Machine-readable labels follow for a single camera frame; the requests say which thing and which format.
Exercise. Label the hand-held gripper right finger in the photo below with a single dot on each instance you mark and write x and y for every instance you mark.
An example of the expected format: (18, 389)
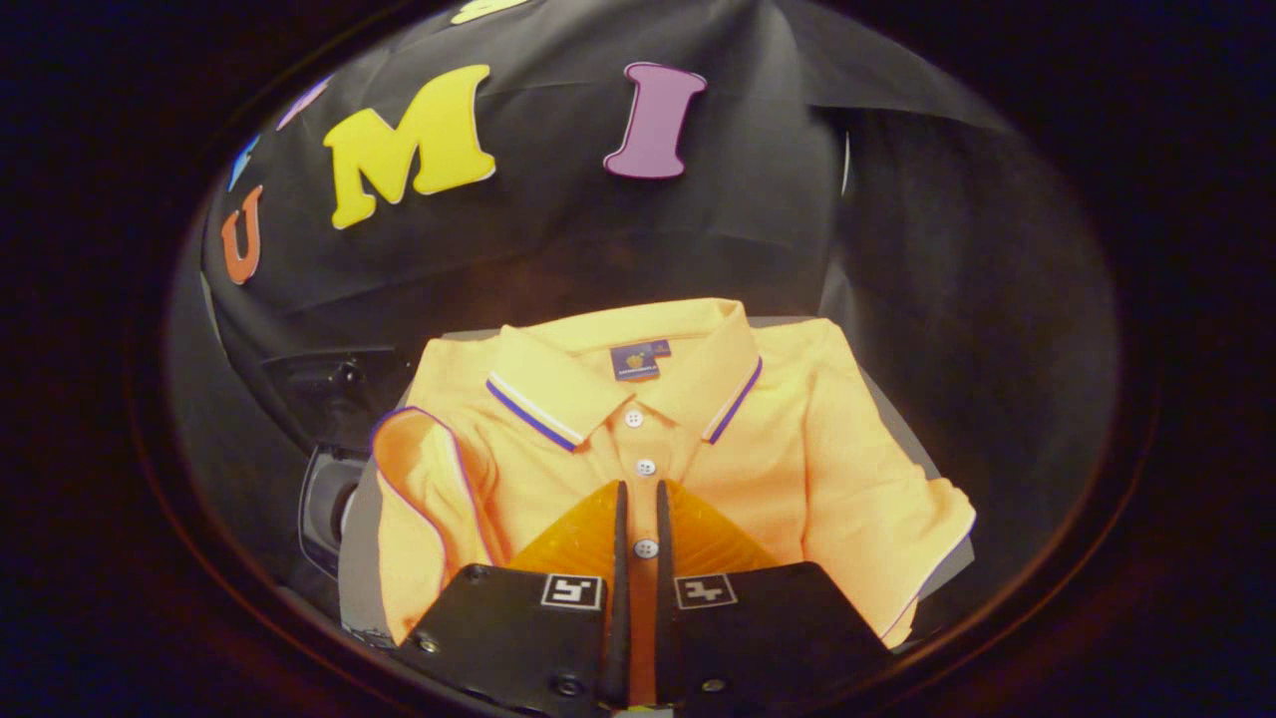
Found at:
(768, 638)

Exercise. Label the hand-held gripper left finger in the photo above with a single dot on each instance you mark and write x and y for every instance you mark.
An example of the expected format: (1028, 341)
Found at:
(518, 638)

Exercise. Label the yellow polo shirt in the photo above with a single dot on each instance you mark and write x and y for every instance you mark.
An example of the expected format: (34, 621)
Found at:
(797, 449)

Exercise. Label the dark washing machine lid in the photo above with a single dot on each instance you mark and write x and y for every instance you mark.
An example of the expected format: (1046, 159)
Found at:
(334, 389)

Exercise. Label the beige cabinet with grey top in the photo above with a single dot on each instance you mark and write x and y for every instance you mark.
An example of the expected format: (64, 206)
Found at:
(897, 414)

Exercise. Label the black backdrop cloth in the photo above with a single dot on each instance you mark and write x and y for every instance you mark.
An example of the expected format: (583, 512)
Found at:
(558, 239)

